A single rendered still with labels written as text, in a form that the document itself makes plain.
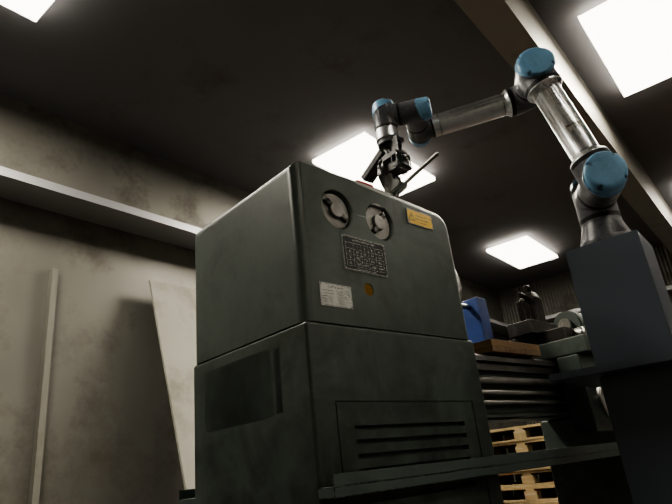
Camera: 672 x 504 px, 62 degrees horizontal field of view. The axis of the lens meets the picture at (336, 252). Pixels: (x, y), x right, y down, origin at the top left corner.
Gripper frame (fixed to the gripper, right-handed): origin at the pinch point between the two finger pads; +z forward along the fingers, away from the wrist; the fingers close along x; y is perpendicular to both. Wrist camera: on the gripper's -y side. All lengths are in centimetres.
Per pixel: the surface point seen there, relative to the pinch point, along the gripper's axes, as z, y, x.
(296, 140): -196, -217, 150
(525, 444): 72, -192, 376
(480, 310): 29, -8, 50
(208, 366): 49, -26, -51
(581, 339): 44, 17, 71
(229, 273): 28, -15, -51
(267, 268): 32, 2, -51
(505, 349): 47, 6, 38
